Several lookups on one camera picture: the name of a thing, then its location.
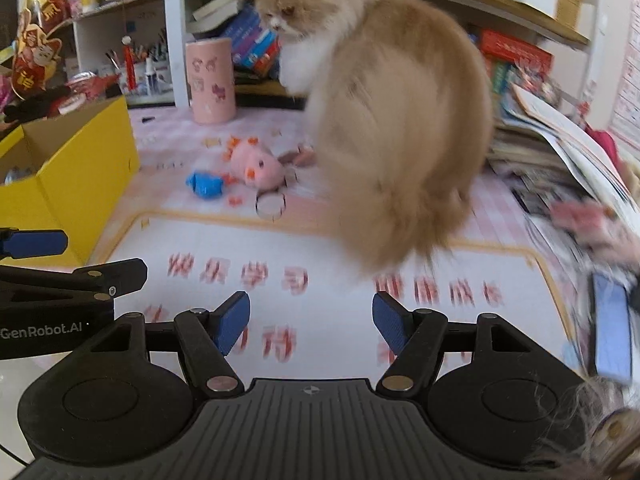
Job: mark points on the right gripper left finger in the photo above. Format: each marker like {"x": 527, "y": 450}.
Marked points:
{"x": 206, "y": 338}

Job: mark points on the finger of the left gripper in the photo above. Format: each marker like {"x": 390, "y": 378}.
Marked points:
{"x": 23, "y": 244}

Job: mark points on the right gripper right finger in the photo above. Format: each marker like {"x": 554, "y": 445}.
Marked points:
{"x": 415, "y": 338}

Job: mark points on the yellow cardboard box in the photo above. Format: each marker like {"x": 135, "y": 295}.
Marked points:
{"x": 79, "y": 165}

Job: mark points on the pink checkered tablecloth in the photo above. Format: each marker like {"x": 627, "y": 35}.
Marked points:
{"x": 311, "y": 304}

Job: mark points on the blue toy piece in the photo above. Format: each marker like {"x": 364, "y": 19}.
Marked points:
{"x": 204, "y": 185}

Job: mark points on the pink plush doll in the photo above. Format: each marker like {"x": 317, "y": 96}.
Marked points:
{"x": 253, "y": 164}

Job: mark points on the black smartphone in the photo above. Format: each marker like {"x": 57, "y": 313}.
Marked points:
{"x": 611, "y": 333}

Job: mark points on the pink plush slipper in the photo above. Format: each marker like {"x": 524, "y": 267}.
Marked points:
{"x": 595, "y": 228}

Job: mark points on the stack of magazines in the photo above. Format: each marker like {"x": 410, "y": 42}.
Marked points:
{"x": 548, "y": 150}

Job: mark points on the orange white fluffy cat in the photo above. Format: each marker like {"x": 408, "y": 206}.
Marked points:
{"x": 399, "y": 110}

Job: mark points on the pink cylindrical cup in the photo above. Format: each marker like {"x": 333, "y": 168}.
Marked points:
{"x": 209, "y": 72}

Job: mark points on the red dictionary book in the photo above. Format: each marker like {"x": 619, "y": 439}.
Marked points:
{"x": 513, "y": 50}

